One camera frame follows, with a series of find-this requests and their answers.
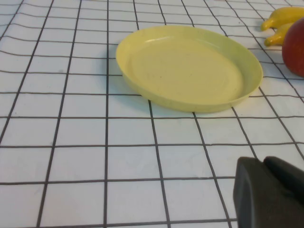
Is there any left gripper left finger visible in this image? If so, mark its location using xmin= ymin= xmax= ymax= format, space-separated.
xmin=232 ymin=156 xmax=304 ymax=228

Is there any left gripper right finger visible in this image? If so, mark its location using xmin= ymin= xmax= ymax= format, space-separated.
xmin=263 ymin=155 xmax=304 ymax=206

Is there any red apple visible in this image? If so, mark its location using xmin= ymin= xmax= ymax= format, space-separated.
xmin=282 ymin=19 xmax=304 ymax=78

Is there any yellow banana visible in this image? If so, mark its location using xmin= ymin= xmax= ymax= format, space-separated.
xmin=264 ymin=22 xmax=295 ymax=47
xmin=260 ymin=7 xmax=304 ymax=31

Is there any yellow round plate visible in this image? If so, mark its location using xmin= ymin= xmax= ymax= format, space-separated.
xmin=115 ymin=25 xmax=264 ymax=113

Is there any white black-grid tablecloth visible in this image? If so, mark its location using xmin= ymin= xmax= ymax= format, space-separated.
xmin=0 ymin=0 xmax=304 ymax=228

